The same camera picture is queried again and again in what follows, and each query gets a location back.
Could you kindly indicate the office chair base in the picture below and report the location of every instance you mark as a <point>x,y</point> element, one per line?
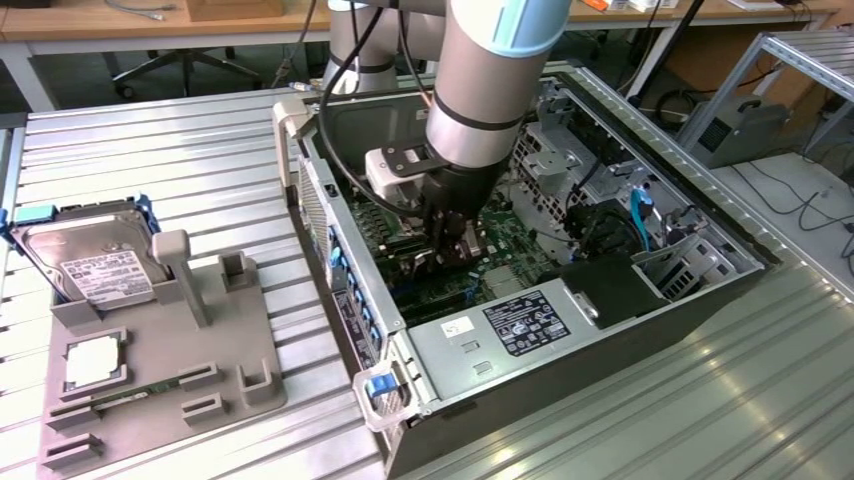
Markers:
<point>184,65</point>

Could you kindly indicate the silver hard disk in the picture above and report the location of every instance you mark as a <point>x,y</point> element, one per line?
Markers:
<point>87,250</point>

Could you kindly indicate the green RAM stick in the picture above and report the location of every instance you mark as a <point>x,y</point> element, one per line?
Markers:
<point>144,390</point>

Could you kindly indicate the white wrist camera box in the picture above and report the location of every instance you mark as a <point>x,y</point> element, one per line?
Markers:
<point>388,175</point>

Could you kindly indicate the black plastic shroud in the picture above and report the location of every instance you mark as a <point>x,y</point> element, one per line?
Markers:
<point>615,290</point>

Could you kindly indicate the brown cardboard box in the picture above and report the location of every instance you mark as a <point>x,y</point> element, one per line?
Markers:
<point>228,10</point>

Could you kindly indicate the blue card clip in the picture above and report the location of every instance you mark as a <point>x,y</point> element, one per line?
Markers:
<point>381,340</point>
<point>354,281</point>
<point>336,262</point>
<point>373,320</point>
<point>364,301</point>

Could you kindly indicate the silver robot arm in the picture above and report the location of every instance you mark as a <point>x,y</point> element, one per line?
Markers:
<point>481,75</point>

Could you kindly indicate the silver drive cage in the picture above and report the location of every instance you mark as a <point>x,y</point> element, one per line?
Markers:
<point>555,165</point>

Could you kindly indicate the open black PC case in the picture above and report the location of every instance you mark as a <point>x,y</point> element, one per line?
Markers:
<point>601,375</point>

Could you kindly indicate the black stand pole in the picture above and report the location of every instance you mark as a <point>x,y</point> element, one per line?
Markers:
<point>671,50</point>

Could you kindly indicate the aluminium profile frame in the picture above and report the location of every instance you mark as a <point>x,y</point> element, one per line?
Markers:
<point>801,55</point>

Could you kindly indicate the green graphics card black shroud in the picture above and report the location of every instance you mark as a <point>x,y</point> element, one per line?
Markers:
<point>424,267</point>

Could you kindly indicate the blue disk caddy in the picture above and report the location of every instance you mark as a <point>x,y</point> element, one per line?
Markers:
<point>34,215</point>

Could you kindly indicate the grey control box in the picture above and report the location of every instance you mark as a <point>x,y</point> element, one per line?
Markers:
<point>741,135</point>

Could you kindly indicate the wooden desk white frame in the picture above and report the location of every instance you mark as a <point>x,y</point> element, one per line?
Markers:
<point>101,20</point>
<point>735,17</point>

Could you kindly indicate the CPU with white top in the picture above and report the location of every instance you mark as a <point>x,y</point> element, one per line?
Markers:
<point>94,362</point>

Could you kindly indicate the grey parts rack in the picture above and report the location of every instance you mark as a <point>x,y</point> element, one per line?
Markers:
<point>221,325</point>

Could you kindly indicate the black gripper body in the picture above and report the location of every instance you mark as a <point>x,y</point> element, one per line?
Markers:
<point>461,192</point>

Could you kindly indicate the silver power supply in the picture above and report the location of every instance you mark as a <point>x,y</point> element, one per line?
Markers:
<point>461,360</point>

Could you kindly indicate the green motherboard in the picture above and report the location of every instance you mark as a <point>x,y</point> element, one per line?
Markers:
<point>521,235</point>

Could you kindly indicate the black long expansion slot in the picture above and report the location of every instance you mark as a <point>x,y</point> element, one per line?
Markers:
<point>437,309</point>

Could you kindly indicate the silver disk bay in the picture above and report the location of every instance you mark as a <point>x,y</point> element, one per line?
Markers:
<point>681,272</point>

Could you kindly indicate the silver chipset heatsink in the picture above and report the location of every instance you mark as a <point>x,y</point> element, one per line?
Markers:
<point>508,280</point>

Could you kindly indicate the blue case latch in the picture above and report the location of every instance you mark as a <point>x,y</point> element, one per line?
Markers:
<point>378,388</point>

